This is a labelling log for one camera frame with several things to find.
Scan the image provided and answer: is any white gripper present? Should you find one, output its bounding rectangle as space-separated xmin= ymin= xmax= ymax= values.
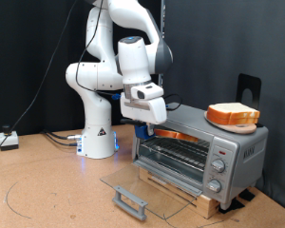
xmin=119 ymin=96 xmax=168 ymax=135

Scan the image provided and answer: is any white bread slice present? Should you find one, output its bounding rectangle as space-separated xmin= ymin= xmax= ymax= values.
xmin=153 ymin=127 xmax=200 ymax=143
xmin=206 ymin=111 xmax=260 ymax=126
xmin=206 ymin=102 xmax=261 ymax=121

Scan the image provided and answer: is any glass oven door with handle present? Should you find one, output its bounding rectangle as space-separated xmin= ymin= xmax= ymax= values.
xmin=100 ymin=160 xmax=204 ymax=221

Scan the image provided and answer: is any silver oven knob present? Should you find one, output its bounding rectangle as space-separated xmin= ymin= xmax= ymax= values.
xmin=211 ymin=158 xmax=227 ymax=174
xmin=206 ymin=179 xmax=223 ymax=194

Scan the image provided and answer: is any silver toaster oven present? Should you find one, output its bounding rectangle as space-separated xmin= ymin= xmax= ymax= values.
xmin=131 ymin=104 xmax=270 ymax=211

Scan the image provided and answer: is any wooden slatted block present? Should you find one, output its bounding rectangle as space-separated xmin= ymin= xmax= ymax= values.
xmin=138 ymin=165 xmax=220 ymax=220

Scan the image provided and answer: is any black foam pad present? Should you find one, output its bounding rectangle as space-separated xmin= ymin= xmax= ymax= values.
xmin=237 ymin=188 xmax=257 ymax=202
xmin=218 ymin=198 xmax=246 ymax=215

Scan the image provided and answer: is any black metal bookend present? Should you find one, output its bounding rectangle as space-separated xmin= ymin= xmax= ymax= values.
xmin=236 ymin=73 xmax=266 ymax=128

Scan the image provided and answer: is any vertical aluminium pole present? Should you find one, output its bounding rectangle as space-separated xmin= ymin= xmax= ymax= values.
xmin=157 ymin=0 xmax=166 ymax=88

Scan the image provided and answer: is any emergency stop button box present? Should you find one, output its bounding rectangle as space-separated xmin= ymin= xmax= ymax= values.
xmin=0 ymin=124 xmax=20 ymax=152

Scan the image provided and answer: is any wire oven rack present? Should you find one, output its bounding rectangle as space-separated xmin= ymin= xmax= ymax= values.
xmin=140 ymin=136 xmax=212 ymax=172

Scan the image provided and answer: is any black base cable silver connector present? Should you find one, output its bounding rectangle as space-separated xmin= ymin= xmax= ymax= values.
xmin=42 ymin=129 xmax=84 ymax=142

